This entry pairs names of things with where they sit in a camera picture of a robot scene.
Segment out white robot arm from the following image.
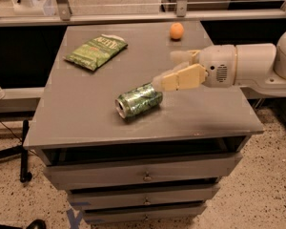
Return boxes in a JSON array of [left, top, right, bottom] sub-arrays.
[[152, 32, 286, 97]]

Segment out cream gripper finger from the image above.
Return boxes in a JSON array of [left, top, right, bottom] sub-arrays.
[[152, 63, 208, 92], [170, 50, 200, 65]]

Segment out metal railing frame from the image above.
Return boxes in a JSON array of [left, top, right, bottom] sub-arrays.
[[0, 0, 286, 26]]

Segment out bottom grey drawer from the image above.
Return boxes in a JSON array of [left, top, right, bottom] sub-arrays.
[[83, 202, 206, 224]]

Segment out grey drawer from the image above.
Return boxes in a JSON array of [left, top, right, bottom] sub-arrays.
[[68, 184, 219, 210], [44, 153, 242, 190], [83, 202, 206, 224]]

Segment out green chip bag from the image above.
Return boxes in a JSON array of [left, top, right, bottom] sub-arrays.
[[64, 34, 128, 72]]

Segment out grey drawer cabinet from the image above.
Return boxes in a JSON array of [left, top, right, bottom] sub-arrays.
[[25, 22, 263, 224]]

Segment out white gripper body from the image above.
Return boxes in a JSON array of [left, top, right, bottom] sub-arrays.
[[199, 45, 236, 88]]

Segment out middle grey drawer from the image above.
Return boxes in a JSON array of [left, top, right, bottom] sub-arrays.
[[68, 184, 219, 210]]

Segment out top grey drawer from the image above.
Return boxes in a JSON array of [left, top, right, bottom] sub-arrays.
[[44, 153, 242, 190]]

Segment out blue floor tape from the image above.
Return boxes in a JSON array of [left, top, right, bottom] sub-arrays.
[[66, 205, 91, 229]]

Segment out black stand legs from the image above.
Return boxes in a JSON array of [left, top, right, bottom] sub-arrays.
[[0, 120, 32, 183]]

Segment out green soda can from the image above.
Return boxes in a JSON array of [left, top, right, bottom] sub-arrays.
[[115, 83, 163, 118]]

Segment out orange fruit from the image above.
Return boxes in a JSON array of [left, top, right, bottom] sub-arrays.
[[170, 23, 184, 40]]

